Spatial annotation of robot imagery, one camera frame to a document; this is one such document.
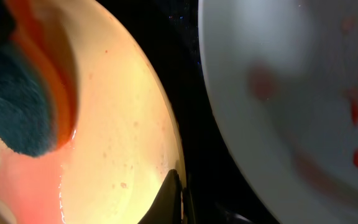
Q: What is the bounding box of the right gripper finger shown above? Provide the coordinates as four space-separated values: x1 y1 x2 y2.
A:
139 169 182 224

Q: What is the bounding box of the green and orange sponge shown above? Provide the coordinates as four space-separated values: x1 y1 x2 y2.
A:
0 0 77 157

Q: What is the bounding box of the light blue plate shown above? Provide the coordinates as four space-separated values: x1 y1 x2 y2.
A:
198 0 358 223

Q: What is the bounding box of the yellow plate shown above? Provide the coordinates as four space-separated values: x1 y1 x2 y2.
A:
0 0 186 223

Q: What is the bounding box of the round black tray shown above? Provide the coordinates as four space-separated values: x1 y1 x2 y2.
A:
101 0 275 223

